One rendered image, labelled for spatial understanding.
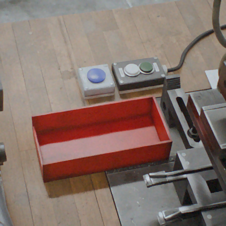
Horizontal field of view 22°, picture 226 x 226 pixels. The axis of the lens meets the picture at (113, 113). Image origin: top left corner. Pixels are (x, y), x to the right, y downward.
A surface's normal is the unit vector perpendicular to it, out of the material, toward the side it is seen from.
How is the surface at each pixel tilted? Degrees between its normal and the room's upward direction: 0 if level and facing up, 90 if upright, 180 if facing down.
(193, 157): 0
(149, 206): 0
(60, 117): 90
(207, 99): 0
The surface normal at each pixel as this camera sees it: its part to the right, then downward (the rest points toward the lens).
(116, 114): 0.25, 0.75
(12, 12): 0.06, -0.64
